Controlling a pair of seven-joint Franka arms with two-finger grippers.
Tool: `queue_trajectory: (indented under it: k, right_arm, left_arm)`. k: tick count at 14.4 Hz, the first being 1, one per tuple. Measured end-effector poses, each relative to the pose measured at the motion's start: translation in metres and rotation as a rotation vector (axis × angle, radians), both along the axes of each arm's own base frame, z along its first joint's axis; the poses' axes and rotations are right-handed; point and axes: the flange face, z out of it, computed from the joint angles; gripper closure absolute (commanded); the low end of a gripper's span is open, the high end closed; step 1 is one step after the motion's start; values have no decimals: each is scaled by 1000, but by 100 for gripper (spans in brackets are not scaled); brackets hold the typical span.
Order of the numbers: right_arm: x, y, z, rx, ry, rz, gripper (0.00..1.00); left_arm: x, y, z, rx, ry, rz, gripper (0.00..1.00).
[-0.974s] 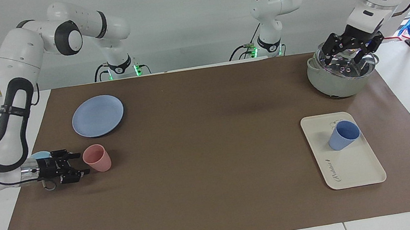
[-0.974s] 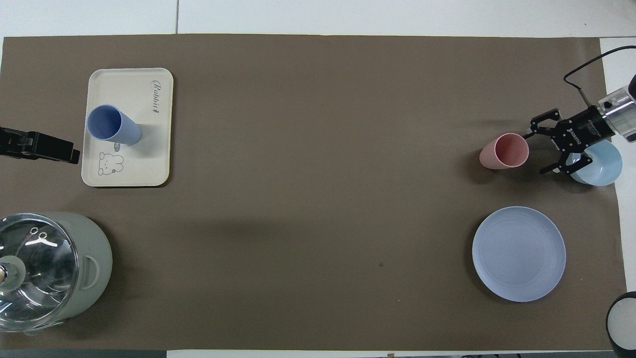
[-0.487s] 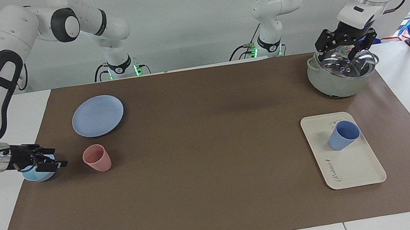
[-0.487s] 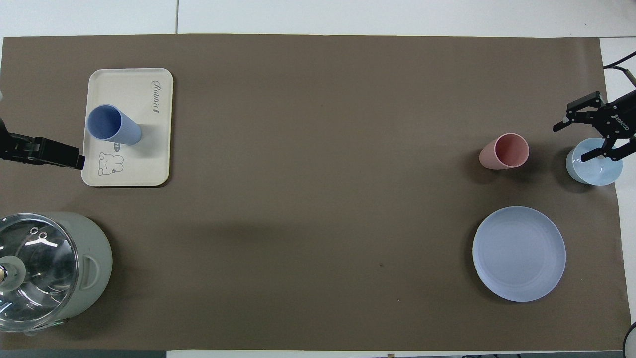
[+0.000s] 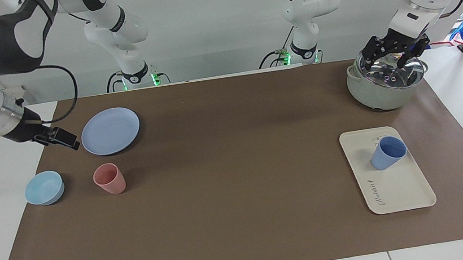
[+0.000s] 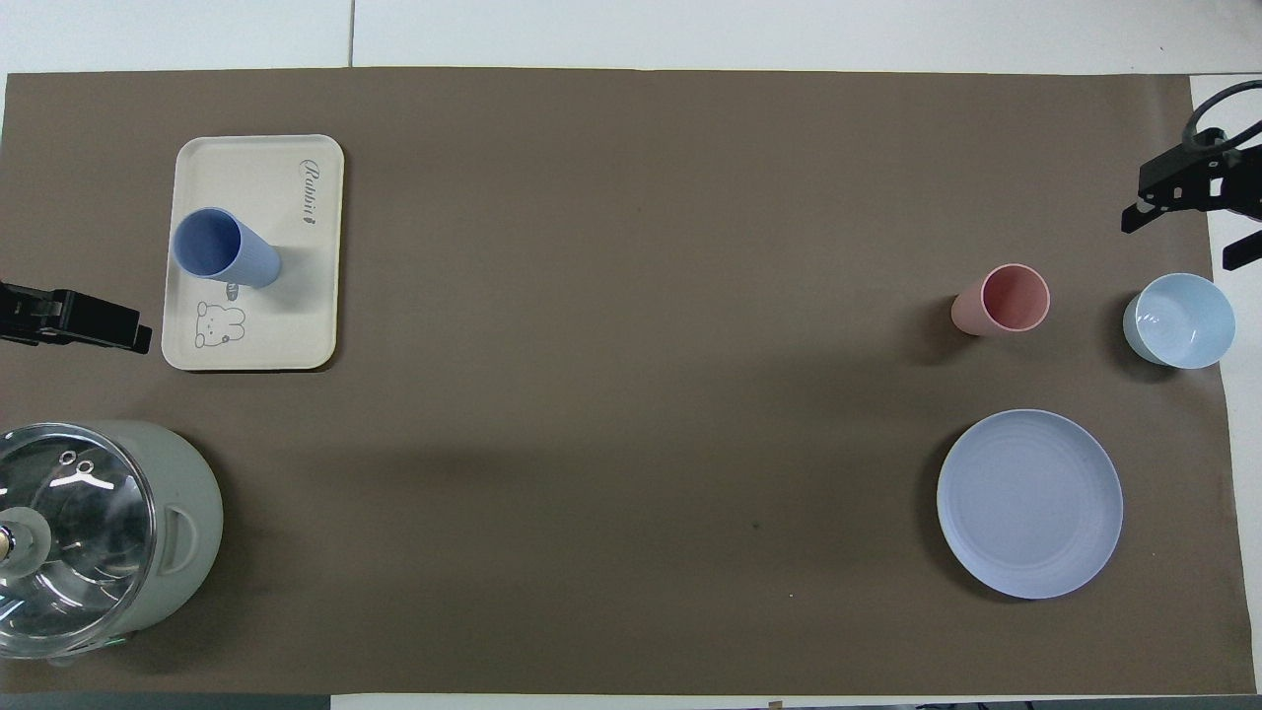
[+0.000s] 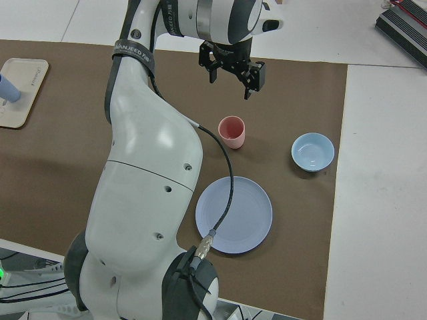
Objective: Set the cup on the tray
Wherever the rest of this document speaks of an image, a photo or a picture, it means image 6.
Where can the blue round plate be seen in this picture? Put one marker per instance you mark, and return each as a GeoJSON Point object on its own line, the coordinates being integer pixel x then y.
{"type": "Point", "coordinates": [1030, 503]}

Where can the pink plastic cup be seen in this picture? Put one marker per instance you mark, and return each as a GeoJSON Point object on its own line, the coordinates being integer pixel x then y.
{"type": "Point", "coordinates": [1016, 296]}

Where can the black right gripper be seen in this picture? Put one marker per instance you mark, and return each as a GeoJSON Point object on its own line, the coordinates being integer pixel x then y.
{"type": "Point", "coordinates": [1244, 182]}

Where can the pale green cooking pot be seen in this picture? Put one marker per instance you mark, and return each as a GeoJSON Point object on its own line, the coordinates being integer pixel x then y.
{"type": "Point", "coordinates": [187, 513]}

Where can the cream rabbit print tray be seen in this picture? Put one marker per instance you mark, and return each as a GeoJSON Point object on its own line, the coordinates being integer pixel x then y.
{"type": "Point", "coordinates": [296, 316]}

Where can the blue plastic cup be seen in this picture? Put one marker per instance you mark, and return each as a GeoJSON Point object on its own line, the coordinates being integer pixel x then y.
{"type": "Point", "coordinates": [207, 242]}

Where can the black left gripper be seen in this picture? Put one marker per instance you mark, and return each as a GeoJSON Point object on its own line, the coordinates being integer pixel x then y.
{"type": "Point", "coordinates": [25, 316]}

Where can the light blue bowl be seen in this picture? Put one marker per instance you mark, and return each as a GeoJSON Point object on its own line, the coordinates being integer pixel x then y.
{"type": "Point", "coordinates": [1178, 325]}

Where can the brown table mat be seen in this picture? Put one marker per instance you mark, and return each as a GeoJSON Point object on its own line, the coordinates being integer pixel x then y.
{"type": "Point", "coordinates": [631, 296]}

